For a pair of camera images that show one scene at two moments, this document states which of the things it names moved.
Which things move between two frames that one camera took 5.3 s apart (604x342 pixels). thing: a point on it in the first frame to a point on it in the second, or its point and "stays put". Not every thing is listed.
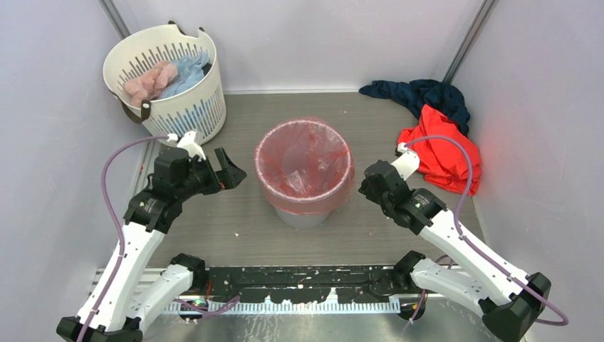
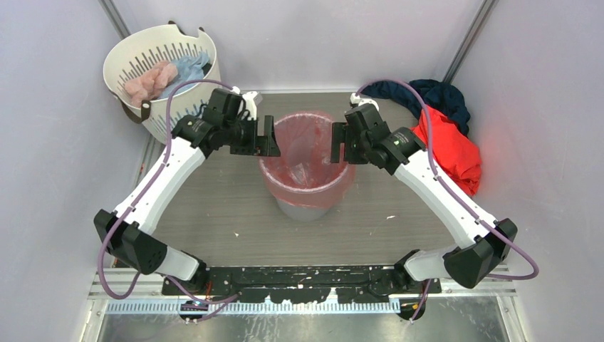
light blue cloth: x=189 y=72 stays put
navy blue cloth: x=417 y=94 stays put
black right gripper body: x=366 y=189 to x=356 y=149
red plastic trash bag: x=305 y=165 stays put
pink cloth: x=148 y=85 stays put
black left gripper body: x=202 y=179 to x=233 y=128
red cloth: x=443 y=163 stays put
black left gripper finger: x=230 y=176 to x=246 y=141
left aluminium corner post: x=113 y=16 stays put
